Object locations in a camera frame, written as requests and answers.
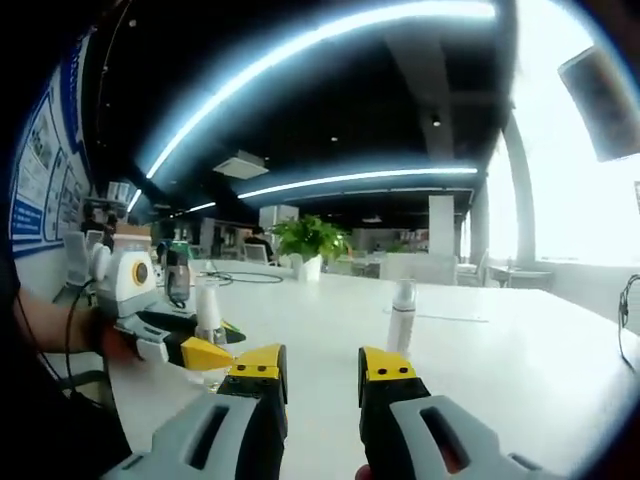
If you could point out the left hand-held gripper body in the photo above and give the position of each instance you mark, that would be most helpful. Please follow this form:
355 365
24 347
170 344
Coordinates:
125 280

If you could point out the blue white wall poster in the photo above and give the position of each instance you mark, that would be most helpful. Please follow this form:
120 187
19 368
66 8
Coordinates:
40 165

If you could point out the beige pump bottle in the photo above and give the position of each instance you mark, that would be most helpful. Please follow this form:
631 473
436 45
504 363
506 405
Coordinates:
400 335

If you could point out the potted green plant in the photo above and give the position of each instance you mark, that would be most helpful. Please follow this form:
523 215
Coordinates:
310 235

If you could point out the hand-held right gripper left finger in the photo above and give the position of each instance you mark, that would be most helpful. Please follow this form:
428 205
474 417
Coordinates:
255 425

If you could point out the wall shelf white boxes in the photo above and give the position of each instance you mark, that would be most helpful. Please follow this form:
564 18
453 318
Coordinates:
117 192

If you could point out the grey office chair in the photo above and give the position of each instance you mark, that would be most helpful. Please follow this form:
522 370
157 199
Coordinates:
75 255

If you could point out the wall-mounted dark screen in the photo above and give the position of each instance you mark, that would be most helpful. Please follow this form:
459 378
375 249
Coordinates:
600 105

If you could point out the white chair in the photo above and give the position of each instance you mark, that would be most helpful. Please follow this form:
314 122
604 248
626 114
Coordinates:
425 267

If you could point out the short ceiling light strip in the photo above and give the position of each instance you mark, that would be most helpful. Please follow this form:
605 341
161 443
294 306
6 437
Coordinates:
135 200
202 206

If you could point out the long ceiling light strip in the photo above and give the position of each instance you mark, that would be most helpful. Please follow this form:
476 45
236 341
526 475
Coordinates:
350 31
360 176

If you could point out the ceiling air vent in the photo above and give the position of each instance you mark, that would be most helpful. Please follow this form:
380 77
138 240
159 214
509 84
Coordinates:
242 164

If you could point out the person's left hand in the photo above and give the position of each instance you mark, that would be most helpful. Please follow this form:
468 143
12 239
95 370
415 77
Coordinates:
120 345

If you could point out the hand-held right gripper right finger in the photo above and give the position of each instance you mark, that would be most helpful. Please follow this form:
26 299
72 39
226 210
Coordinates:
385 425

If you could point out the person's right hand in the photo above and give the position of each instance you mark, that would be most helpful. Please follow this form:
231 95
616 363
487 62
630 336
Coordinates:
361 473

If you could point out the person in black shirt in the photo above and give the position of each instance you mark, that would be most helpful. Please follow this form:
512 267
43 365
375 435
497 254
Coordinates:
35 425

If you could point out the wide clear bottle cover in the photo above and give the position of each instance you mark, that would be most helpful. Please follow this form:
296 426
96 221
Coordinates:
406 295

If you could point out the black wristband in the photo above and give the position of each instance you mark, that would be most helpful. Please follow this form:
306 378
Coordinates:
98 340

